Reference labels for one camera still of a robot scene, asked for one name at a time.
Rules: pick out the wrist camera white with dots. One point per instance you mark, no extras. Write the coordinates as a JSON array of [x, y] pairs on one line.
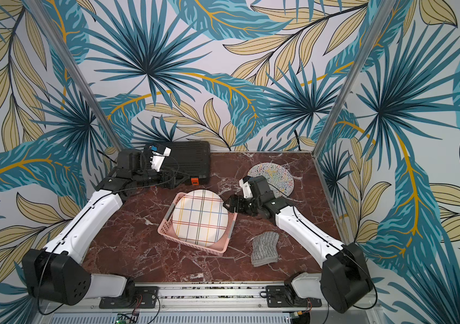
[[247, 185], [158, 153]]

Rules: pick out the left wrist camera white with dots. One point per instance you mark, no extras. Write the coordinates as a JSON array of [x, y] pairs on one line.
[[158, 153]]

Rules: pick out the left aluminium frame post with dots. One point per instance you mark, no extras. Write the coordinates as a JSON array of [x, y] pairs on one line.
[[44, 21]]

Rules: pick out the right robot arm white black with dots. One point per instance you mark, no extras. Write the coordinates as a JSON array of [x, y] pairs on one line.
[[344, 278]]

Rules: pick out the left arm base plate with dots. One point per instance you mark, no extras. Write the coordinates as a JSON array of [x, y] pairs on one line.
[[140, 297]]

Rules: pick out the right aluminium frame post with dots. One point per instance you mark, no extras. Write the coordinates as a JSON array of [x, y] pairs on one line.
[[362, 55]]

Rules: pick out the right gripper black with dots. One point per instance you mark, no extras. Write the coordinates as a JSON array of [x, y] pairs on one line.
[[240, 203]]

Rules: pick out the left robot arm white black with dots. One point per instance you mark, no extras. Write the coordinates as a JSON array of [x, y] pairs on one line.
[[55, 272]]

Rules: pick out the white plaid striped plate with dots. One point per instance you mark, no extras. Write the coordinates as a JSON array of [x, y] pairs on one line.
[[200, 218]]

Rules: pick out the grey microfibre cloth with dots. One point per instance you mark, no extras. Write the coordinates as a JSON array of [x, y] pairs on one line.
[[265, 249]]

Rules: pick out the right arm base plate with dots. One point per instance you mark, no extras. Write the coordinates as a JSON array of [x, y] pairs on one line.
[[284, 297]]

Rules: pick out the colourful squiggle pattern plate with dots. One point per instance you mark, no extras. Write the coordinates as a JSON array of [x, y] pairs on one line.
[[280, 180]]

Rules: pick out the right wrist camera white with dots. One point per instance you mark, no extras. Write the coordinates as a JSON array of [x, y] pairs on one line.
[[247, 185]]

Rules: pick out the aluminium frame post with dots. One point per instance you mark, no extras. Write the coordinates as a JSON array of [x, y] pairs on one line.
[[44, 21], [362, 55]]

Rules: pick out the black plastic tool case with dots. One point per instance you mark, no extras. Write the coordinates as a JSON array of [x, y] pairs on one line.
[[186, 163]]

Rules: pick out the pink plastic basket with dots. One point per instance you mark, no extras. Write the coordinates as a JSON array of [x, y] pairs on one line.
[[219, 248]]

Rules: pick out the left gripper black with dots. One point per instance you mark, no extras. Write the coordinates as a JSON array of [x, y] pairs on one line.
[[171, 183]]

